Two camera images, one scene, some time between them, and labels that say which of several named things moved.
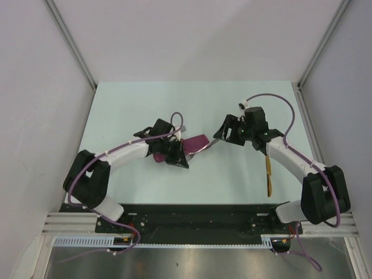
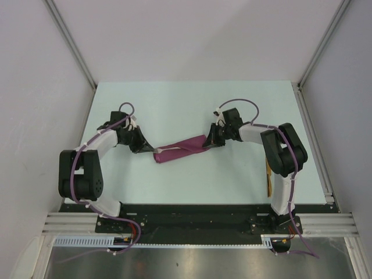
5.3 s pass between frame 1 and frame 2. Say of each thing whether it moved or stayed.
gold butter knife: stayed
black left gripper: stayed
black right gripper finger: moved
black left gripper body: moved
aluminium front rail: stayed
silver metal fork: moved
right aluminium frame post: stayed
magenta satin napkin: stayed
